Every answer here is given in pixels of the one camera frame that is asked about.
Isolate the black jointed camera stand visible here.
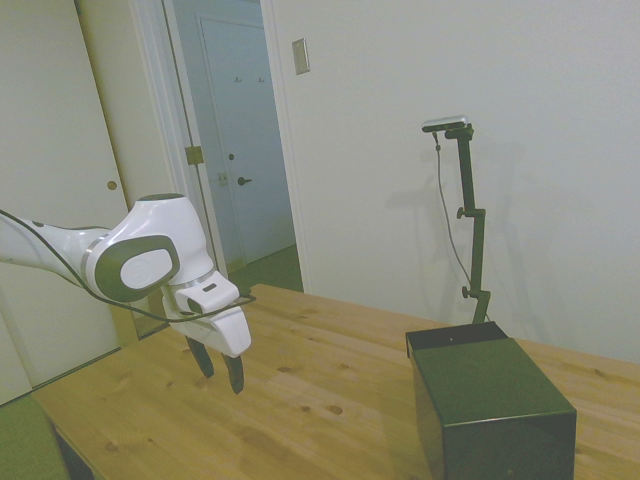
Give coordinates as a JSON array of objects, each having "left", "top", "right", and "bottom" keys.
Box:
[{"left": 443, "top": 124, "right": 494, "bottom": 326}]

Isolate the grey wall switch plate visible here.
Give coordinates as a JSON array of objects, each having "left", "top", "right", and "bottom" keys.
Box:
[{"left": 292, "top": 38, "right": 310, "bottom": 77}]

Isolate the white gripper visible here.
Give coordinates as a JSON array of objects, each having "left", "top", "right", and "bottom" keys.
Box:
[{"left": 174, "top": 304, "right": 253, "bottom": 396}]

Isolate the grey camera cable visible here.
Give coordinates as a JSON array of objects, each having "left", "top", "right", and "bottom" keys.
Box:
[{"left": 432, "top": 130, "right": 476, "bottom": 290}]

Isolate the white panel door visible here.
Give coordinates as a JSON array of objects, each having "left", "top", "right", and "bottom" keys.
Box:
[{"left": 199, "top": 17, "right": 297, "bottom": 267}]

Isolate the grey camera on stand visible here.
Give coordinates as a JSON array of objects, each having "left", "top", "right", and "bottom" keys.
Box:
[{"left": 422, "top": 114, "right": 471, "bottom": 134}]

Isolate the black drawer cabinet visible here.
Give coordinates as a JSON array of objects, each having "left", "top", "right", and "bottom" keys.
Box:
[{"left": 409, "top": 337, "right": 577, "bottom": 480}]

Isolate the white sliding door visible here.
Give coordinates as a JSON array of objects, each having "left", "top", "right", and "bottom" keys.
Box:
[{"left": 0, "top": 0, "right": 151, "bottom": 404}]

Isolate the green upholstered seat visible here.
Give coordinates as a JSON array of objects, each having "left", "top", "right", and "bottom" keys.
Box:
[{"left": 0, "top": 392, "right": 69, "bottom": 480}]

